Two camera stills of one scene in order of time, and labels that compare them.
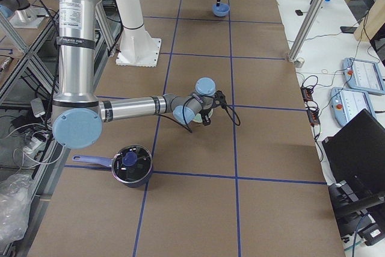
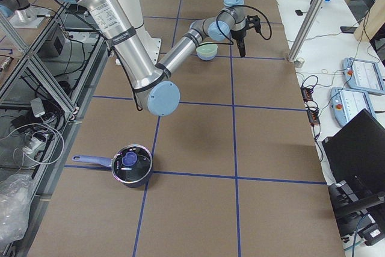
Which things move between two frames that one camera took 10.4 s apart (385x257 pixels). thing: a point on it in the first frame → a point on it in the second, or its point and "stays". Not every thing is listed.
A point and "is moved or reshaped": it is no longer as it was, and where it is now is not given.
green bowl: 198,118 → 207,49
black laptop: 355,155 stays
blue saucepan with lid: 132,166 stays
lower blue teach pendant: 346,103 stays
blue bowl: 221,11 is moved or reshaped
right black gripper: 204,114 → 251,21
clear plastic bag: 15,198 stays
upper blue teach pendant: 363,75 stays
